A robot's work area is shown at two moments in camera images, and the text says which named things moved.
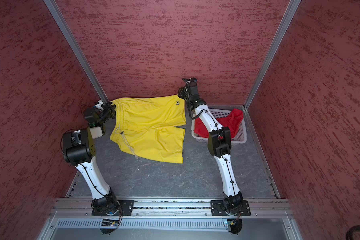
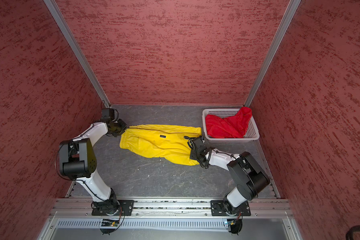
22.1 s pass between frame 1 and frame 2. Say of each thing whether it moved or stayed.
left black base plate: stayed
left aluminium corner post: stayed
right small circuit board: stayed
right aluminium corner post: stayed
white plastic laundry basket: moved
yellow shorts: moved
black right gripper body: moved
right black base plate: stayed
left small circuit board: stayed
